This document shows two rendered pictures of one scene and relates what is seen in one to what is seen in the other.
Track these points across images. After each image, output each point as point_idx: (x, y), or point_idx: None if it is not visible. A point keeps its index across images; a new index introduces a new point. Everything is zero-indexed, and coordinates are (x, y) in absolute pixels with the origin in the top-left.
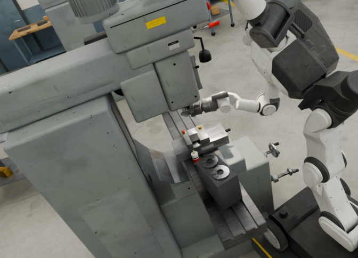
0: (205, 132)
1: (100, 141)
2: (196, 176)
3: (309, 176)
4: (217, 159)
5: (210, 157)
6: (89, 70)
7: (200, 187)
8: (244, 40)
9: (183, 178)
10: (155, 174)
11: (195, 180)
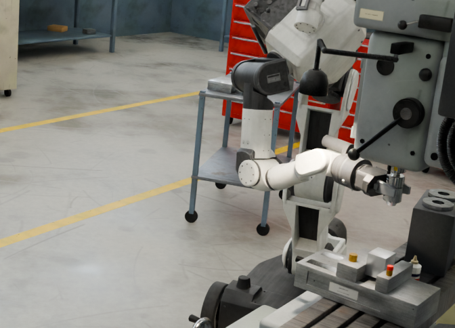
0: (357, 252)
1: None
2: (436, 286)
3: (342, 188)
4: (426, 197)
5: (431, 202)
6: None
7: (449, 278)
8: (318, 22)
9: (447, 326)
10: None
11: (447, 285)
